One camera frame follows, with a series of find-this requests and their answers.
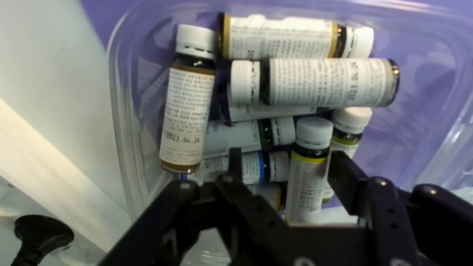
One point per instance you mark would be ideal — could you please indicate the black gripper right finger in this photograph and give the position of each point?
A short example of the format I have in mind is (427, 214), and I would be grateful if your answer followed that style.
(404, 226)

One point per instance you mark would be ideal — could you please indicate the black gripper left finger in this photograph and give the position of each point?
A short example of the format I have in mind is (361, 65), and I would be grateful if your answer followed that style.
(197, 226)

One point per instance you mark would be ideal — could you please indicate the clear plastic container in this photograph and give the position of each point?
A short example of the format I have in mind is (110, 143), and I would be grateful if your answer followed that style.
(423, 162)

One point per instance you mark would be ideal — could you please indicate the small bottle blue band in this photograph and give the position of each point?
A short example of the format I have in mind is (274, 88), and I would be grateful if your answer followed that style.
(256, 165)

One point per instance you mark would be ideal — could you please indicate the small bottle black band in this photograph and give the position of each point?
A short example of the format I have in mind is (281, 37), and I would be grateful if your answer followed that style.
(237, 134)

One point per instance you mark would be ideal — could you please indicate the small bottle yellow band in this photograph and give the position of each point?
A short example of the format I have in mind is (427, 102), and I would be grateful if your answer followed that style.
(308, 171)

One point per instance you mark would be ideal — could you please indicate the small bottle olive band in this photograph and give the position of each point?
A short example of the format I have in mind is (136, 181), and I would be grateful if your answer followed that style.
(351, 125)

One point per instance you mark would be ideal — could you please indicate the brown bottle long white label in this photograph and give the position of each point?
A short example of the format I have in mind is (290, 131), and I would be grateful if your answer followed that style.
(186, 107)

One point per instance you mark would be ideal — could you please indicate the black round knob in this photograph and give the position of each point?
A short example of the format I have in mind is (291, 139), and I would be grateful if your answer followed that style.
(42, 236)

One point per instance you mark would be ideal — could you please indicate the purple mat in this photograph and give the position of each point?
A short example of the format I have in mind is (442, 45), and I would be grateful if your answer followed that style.
(96, 11)

